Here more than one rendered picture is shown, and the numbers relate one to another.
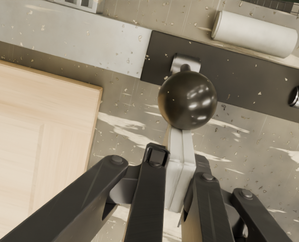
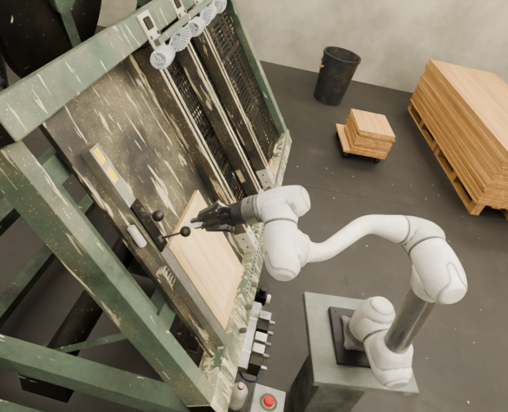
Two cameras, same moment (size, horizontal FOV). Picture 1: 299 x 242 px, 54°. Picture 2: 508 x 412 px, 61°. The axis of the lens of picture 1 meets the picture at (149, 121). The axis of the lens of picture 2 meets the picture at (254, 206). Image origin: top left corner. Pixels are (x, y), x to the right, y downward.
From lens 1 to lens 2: 135 cm
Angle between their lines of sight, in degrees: 52
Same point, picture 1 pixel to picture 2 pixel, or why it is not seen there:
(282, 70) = (144, 222)
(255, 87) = (149, 222)
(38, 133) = (182, 246)
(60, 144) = (180, 239)
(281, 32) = (135, 231)
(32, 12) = (178, 273)
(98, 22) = (168, 261)
